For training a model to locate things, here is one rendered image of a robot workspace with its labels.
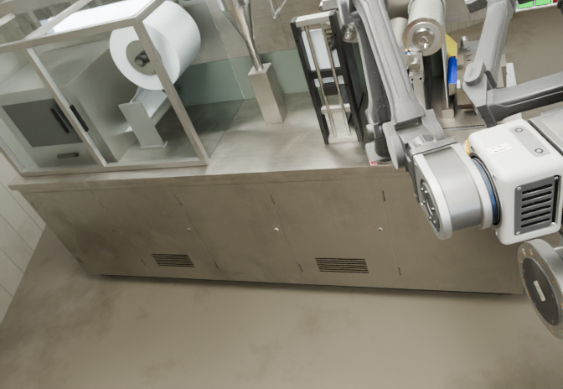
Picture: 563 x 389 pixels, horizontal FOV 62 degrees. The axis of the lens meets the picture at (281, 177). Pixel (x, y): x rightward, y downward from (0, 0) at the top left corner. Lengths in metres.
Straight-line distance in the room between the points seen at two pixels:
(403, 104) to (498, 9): 0.58
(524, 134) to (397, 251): 1.43
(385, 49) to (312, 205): 1.16
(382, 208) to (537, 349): 0.89
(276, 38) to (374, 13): 1.31
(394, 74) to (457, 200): 0.33
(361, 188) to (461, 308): 0.84
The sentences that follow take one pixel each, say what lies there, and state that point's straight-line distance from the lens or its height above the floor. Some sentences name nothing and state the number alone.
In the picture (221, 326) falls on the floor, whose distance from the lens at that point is 2.68.
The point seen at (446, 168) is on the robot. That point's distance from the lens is 0.81.
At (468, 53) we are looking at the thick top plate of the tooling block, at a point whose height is 1.03.
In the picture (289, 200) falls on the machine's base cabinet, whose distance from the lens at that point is 2.07.
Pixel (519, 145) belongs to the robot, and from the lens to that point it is 0.81.
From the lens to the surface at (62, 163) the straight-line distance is 2.67.
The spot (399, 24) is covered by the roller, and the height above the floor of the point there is 1.23.
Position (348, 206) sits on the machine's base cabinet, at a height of 0.66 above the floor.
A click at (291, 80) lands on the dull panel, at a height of 0.98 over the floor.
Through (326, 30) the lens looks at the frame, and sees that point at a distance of 1.73.
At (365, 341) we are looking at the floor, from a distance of 2.39.
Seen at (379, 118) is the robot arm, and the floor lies 1.31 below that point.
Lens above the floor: 2.02
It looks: 36 degrees down
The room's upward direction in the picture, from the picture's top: 21 degrees counter-clockwise
